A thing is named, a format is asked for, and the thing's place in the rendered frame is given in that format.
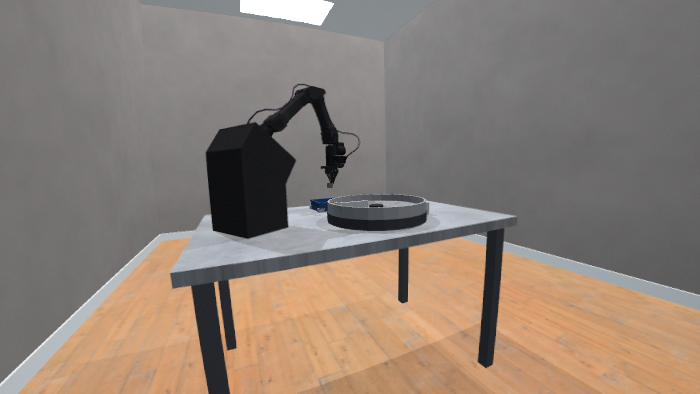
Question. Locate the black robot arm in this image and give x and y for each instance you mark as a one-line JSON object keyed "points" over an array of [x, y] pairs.
{"points": [[328, 131]]}

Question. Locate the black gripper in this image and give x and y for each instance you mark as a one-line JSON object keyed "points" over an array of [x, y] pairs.
{"points": [[331, 172]]}

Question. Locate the blue open crate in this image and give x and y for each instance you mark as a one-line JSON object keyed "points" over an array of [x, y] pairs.
{"points": [[320, 203]]}

